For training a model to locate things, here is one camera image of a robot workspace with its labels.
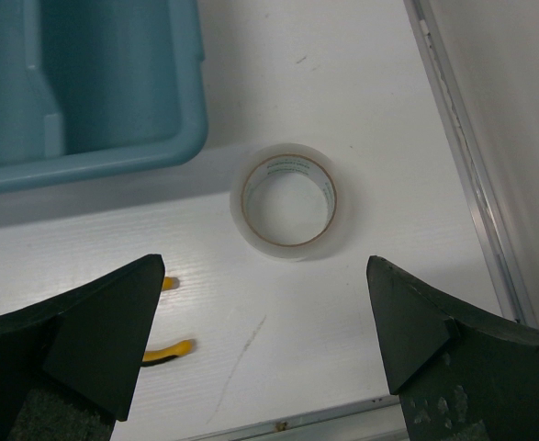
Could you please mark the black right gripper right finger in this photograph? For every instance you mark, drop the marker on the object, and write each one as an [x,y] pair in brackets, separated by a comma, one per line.
[461,373]

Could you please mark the teal compartment tray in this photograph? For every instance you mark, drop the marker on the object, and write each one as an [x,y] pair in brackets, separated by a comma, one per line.
[90,89]

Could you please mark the clear tape roll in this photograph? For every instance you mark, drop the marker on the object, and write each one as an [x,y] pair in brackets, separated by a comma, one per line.
[291,202]

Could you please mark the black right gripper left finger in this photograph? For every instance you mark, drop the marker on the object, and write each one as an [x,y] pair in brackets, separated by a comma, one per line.
[69,364]

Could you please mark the yellow black pliers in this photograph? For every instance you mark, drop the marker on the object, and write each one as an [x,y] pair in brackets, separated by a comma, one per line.
[169,353]

